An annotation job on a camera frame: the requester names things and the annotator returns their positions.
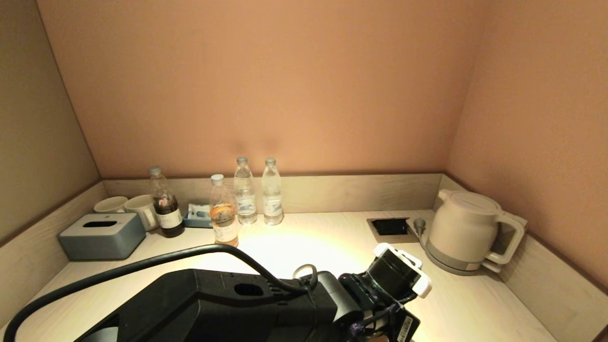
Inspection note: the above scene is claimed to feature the amber tea bottle white cap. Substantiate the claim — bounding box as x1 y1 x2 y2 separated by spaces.
209 174 239 248

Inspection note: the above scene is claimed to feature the recessed power socket panel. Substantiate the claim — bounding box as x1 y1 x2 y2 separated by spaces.
366 218 421 244

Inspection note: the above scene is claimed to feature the dark drink bottle grey cap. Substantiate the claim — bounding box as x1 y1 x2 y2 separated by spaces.
148 166 185 238

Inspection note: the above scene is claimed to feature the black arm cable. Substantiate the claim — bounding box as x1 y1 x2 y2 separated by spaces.
2 244 320 342

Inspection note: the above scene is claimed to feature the small blue tray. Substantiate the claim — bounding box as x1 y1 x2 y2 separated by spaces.
183 205 214 228

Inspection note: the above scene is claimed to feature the white electric kettle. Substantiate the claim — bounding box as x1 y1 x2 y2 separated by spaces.
427 189 526 273

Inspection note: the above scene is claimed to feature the grey kettle base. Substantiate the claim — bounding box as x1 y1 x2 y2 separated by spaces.
421 237 502 277

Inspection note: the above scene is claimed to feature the blue-grey tissue box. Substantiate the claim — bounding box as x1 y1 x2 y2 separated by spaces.
58 212 146 261

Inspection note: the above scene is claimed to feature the white ribbed mug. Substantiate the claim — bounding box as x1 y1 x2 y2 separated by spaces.
124 194 160 232
94 196 129 214

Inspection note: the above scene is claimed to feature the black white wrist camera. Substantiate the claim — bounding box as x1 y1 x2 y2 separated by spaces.
366 242 433 301

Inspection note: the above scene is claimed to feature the clear water bottle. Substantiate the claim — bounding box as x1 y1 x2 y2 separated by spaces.
234 156 258 225
262 157 285 226

